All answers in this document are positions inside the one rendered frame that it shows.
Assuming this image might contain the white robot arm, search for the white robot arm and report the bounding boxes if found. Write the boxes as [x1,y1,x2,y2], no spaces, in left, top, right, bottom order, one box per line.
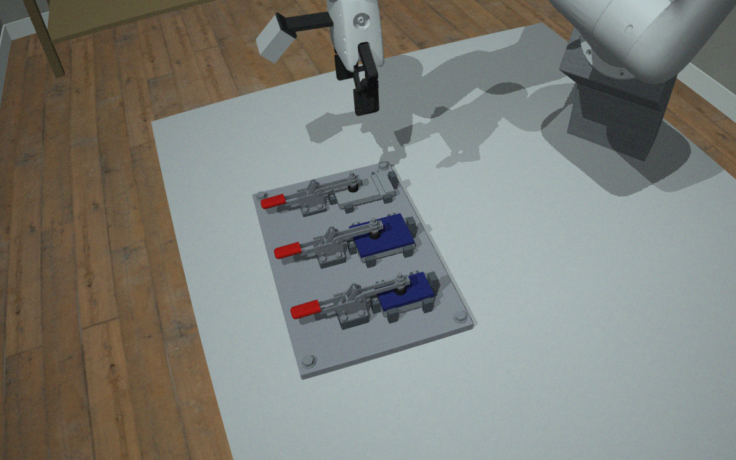
[256,0,736,84]

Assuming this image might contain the toggle clamp with red handle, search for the toggle clamp with red handle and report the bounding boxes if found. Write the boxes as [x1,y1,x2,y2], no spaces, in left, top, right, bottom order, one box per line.
[290,272,410,330]

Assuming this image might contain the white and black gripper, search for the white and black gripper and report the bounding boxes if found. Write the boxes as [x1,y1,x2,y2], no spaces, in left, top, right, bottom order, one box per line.
[326,0,385,116]

